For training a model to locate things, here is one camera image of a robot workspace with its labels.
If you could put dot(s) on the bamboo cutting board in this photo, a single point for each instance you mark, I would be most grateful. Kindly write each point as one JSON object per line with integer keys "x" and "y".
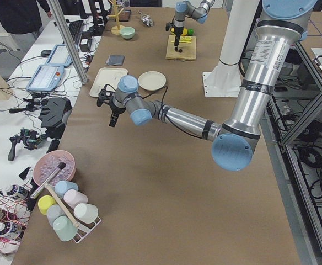
{"x": 189, "y": 50}

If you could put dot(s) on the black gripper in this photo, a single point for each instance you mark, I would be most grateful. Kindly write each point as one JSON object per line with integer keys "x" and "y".
{"x": 177, "y": 31}
{"x": 114, "y": 109}

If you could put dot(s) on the cup rack with cups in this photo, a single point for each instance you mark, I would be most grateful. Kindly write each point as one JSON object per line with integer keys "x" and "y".
{"x": 73, "y": 224}

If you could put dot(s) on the aluminium frame post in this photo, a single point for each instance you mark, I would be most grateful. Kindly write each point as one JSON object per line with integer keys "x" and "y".
{"x": 67, "y": 38}

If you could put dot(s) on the blue teach pendant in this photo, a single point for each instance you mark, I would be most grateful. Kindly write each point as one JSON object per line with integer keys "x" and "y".
{"x": 59, "y": 55}
{"x": 45, "y": 78}

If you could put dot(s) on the mint green bowl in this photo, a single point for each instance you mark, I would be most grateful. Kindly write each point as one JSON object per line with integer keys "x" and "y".
{"x": 127, "y": 32}

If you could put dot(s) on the wooden cup stand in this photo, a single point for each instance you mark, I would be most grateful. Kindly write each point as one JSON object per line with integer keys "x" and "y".
{"x": 117, "y": 10}

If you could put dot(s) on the grey folded cloth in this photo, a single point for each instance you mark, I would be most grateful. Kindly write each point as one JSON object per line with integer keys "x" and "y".
{"x": 115, "y": 60}

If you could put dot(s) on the yellow plastic knife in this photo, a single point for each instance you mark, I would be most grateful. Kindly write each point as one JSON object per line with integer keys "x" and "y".
{"x": 182, "y": 42}

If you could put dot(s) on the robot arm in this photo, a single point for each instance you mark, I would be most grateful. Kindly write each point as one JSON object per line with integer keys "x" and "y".
{"x": 185, "y": 9}
{"x": 258, "y": 38}

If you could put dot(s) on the green lime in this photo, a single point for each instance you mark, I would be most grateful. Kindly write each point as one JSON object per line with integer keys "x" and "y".
{"x": 190, "y": 32}

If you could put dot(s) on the blue teach pendant far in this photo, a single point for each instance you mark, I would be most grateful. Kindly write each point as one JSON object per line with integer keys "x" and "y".
{"x": 59, "y": 55}

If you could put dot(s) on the steel scoop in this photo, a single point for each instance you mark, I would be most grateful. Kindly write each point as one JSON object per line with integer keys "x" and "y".
{"x": 146, "y": 19}

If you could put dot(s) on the blue teach pendant near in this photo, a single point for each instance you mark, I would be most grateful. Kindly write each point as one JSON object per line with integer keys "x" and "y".
{"x": 45, "y": 78}

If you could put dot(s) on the cream round plate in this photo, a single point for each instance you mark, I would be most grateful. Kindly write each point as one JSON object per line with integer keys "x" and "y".
{"x": 152, "y": 80}

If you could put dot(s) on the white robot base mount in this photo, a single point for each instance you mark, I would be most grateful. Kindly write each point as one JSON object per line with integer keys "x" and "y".
{"x": 224, "y": 80}

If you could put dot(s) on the yellow lemon upper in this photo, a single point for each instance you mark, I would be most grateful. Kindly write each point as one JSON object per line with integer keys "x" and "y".
{"x": 185, "y": 32}

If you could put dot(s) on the pink bowl with ice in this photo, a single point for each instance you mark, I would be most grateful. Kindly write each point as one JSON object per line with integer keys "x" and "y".
{"x": 48, "y": 163}

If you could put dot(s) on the cream rabbit tray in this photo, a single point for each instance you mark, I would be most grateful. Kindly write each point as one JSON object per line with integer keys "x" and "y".
{"x": 107, "y": 75}

